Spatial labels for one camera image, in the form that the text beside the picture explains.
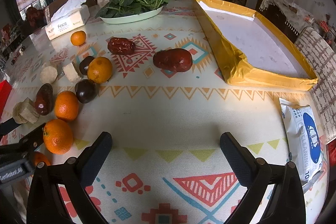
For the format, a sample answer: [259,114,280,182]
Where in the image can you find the patterned chair right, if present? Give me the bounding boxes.
[295,27,336,143]

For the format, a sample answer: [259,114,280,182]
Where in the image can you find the red tray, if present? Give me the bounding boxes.
[0,80,12,117]

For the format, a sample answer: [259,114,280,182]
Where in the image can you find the yellow cardboard tray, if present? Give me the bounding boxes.
[194,0,318,91]

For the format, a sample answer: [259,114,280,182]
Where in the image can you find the large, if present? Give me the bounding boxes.
[43,119,74,155]

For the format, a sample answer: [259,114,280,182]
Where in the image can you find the green leafy vegetables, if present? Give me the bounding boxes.
[96,0,170,18]

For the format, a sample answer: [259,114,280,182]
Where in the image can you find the big red jujube right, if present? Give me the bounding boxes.
[153,48,193,72]

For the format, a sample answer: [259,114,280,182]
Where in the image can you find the beige cake block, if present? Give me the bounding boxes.
[13,98,39,124]

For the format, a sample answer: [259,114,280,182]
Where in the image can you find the lace covered side table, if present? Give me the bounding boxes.
[259,0,330,35]

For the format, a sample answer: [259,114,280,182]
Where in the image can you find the wet wipes pack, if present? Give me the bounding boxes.
[279,98,322,185]

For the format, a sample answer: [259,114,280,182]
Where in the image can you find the far small orange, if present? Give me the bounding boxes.
[70,31,87,47]

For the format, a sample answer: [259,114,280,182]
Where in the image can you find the square beige cake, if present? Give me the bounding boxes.
[63,62,81,83]

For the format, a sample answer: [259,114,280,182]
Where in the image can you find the round beige cake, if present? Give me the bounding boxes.
[40,65,58,84]

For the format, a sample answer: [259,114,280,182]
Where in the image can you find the big red jujube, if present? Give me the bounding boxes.
[153,48,193,72]
[108,37,135,55]

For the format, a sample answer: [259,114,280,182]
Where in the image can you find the big red jujube left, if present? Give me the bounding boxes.
[108,37,135,55]

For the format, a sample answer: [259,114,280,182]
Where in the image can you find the white tissue box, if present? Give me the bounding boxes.
[45,0,90,40]

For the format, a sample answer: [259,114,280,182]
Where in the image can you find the white oval plate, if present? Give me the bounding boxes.
[100,6,163,24]

